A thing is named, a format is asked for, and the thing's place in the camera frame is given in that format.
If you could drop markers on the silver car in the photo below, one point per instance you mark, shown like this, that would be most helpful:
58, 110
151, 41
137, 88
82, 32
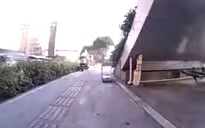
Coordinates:
107, 74

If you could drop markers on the row of trees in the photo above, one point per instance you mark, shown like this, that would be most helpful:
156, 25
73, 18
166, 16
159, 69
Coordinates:
120, 40

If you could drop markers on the grey asphalt road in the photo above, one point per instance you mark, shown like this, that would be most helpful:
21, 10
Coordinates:
90, 103

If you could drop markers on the dark tall tower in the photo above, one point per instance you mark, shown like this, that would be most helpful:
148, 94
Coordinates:
52, 39

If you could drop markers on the concrete overpass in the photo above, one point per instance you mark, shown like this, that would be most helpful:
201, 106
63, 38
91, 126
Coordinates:
170, 36

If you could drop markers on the green hedge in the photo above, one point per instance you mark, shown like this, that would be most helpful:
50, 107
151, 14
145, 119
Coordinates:
20, 78

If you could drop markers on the low buildings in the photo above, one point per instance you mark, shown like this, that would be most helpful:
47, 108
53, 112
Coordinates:
16, 56

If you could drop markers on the grey side pavement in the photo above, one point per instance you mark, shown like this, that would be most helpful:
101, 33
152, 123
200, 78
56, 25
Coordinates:
183, 103

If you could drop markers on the bicycle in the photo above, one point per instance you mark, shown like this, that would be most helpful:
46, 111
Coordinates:
200, 72

